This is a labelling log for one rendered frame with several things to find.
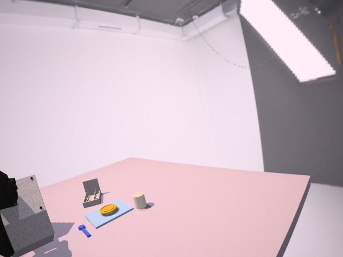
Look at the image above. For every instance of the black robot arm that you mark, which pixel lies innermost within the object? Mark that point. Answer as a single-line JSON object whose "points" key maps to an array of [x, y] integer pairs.
{"points": [[8, 191]]}

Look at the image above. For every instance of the grey cylinder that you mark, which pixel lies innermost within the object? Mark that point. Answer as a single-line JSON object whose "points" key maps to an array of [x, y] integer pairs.
{"points": [[139, 200]]}

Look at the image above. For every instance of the yellow round plate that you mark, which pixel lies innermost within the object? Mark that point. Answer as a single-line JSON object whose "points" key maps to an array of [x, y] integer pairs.
{"points": [[107, 209]]}

